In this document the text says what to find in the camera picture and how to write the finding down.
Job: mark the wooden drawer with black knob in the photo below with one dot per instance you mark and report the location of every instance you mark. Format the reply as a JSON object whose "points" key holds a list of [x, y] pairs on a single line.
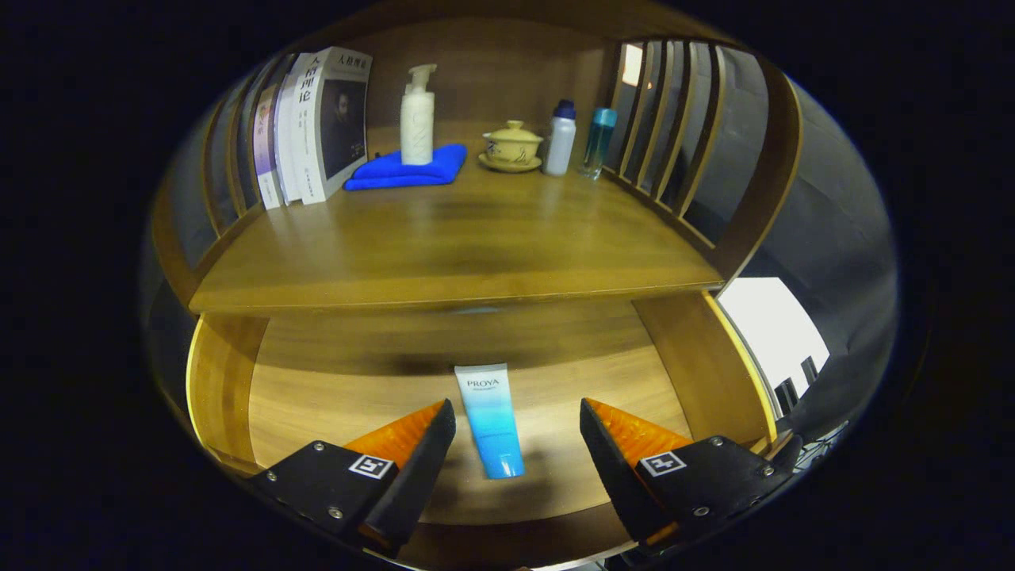
{"points": [[333, 396]]}

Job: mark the purple book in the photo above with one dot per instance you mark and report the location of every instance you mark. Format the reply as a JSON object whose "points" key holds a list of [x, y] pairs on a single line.
{"points": [[266, 151]]}

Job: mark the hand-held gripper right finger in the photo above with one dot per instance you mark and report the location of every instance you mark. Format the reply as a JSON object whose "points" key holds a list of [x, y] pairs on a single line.
{"points": [[614, 476]]}

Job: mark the teal clear bottle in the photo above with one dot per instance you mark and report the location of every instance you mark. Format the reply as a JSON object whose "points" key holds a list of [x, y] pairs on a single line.
{"points": [[599, 143]]}

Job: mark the blue folded cloth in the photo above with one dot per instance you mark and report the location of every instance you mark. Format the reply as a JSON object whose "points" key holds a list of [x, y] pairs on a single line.
{"points": [[388, 174]]}

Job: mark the white pump bottle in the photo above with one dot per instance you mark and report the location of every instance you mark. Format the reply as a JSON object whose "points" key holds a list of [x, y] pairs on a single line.
{"points": [[417, 127]]}

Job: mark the beige saucer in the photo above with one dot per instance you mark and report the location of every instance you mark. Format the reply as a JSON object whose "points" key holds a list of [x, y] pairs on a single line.
{"points": [[507, 167]]}

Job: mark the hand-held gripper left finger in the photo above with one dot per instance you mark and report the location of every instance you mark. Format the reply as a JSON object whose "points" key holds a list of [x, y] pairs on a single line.
{"points": [[416, 476]]}

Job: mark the thick white book with portrait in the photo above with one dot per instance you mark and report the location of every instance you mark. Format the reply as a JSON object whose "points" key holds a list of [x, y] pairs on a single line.
{"points": [[337, 119]]}

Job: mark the thin white book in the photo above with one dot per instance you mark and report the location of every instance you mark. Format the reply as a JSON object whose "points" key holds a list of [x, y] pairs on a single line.
{"points": [[287, 135]]}

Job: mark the white plastic cabinet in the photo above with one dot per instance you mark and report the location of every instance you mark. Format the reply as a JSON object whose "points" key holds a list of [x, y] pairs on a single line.
{"points": [[761, 325]]}

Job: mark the wooden cabinet with slatted sides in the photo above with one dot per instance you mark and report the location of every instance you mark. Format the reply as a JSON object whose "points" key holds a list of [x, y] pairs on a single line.
{"points": [[507, 71]]}

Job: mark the blue cosmetic tube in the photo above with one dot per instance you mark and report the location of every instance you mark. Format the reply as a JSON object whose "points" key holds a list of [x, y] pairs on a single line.
{"points": [[492, 420]]}

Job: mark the beige lidded tea cup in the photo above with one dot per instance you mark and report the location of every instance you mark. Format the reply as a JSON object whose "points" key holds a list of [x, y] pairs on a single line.
{"points": [[513, 144]]}

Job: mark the white bottle with blue cap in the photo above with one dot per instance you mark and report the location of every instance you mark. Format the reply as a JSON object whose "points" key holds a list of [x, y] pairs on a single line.
{"points": [[561, 143]]}

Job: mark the wooden countertop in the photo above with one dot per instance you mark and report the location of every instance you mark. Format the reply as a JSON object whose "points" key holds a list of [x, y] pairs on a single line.
{"points": [[444, 238]]}

